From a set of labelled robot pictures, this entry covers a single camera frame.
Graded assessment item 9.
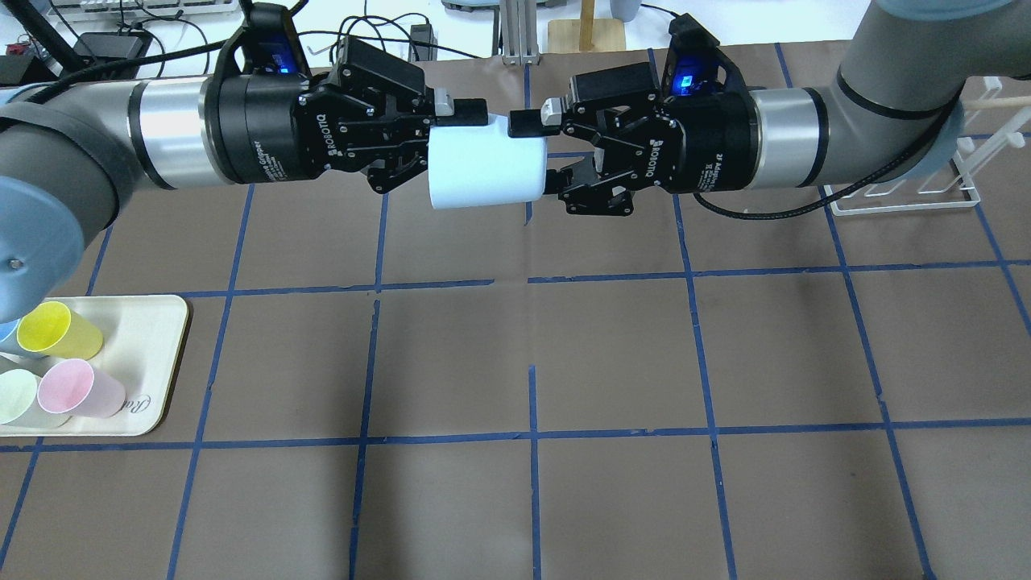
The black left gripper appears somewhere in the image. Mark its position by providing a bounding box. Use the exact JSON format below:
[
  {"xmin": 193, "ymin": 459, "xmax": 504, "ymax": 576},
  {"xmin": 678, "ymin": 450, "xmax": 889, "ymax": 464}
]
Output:
[{"xmin": 201, "ymin": 36, "xmax": 489, "ymax": 194}]

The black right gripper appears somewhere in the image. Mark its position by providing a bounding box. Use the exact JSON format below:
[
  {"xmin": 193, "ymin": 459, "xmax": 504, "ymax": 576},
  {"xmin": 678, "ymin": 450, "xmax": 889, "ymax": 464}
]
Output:
[{"xmin": 507, "ymin": 61, "xmax": 760, "ymax": 217}]

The light blue plastic cup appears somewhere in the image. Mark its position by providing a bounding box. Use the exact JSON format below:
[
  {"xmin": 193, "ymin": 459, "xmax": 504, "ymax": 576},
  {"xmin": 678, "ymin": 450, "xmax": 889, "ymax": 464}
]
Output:
[{"xmin": 428, "ymin": 114, "xmax": 546, "ymax": 209}]

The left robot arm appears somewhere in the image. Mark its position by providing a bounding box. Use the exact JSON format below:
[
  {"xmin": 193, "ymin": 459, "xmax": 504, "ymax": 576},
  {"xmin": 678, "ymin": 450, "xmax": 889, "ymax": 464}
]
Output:
[{"xmin": 1, "ymin": 33, "xmax": 487, "ymax": 322}]

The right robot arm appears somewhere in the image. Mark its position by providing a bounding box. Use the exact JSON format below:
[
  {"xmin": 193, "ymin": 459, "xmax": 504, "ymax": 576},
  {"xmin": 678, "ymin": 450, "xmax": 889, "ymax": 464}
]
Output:
[{"xmin": 508, "ymin": 1, "xmax": 1030, "ymax": 221}]

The yellow plastic cup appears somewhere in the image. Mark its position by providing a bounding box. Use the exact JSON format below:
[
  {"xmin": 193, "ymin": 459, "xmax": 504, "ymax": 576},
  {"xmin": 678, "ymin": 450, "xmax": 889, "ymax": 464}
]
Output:
[{"xmin": 15, "ymin": 301, "xmax": 104, "ymax": 359}]

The pink plastic cup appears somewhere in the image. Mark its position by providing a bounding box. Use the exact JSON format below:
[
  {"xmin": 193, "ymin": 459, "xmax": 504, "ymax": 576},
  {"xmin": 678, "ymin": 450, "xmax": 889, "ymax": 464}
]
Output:
[{"xmin": 37, "ymin": 359, "xmax": 126, "ymax": 418}]

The blue plastic cup on tray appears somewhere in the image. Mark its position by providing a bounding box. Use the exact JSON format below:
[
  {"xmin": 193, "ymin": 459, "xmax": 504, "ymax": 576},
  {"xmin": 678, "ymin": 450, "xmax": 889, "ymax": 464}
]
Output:
[{"xmin": 0, "ymin": 319, "xmax": 26, "ymax": 356}]

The pale green plastic cup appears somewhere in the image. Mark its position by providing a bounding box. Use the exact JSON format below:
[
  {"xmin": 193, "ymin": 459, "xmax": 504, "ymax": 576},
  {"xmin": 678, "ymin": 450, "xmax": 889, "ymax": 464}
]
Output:
[{"xmin": 1, "ymin": 370, "xmax": 72, "ymax": 429}]

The wooden mug tree stand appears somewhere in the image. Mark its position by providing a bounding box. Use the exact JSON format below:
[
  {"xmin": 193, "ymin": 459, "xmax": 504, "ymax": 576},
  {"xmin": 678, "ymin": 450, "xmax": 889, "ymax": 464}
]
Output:
[{"xmin": 544, "ymin": 1, "xmax": 627, "ymax": 54}]

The black power adapter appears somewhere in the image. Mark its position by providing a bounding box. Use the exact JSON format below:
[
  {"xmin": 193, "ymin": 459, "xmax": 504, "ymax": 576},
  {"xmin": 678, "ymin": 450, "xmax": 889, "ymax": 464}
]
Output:
[{"xmin": 668, "ymin": 14, "xmax": 721, "ymax": 52}]

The cream serving tray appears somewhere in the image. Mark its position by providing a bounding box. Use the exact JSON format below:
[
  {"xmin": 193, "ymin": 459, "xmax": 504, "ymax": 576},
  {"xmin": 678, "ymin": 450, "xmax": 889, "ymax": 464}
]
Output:
[{"xmin": 1, "ymin": 295, "xmax": 191, "ymax": 441}]

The black cables bundle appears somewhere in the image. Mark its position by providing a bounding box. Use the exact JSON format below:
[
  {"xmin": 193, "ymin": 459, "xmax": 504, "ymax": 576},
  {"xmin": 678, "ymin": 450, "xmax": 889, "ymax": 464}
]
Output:
[{"xmin": 306, "ymin": 0, "xmax": 440, "ymax": 69}]

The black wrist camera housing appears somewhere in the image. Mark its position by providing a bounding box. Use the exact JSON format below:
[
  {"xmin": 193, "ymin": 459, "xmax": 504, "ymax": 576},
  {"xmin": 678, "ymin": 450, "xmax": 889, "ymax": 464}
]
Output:
[{"xmin": 660, "ymin": 44, "xmax": 749, "ymax": 97}]

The aluminium frame post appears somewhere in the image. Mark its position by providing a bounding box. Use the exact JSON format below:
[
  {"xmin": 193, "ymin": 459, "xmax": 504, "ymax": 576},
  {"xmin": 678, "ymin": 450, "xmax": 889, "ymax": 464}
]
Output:
[{"xmin": 499, "ymin": 1, "xmax": 540, "ymax": 66}]

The left wrist camera housing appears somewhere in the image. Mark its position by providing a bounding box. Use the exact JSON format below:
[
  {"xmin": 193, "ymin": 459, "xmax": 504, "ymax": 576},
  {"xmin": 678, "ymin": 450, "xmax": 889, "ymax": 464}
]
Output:
[{"xmin": 213, "ymin": 1, "xmax": 312, "ymax": 78}]

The white wire cup rack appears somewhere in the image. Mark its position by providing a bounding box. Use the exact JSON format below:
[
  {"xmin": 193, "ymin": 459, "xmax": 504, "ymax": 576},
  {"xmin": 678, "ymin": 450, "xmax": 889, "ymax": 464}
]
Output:
[{"xmin": 830, "ymin": 77, "xmax": 1030, "ymax": 217}]

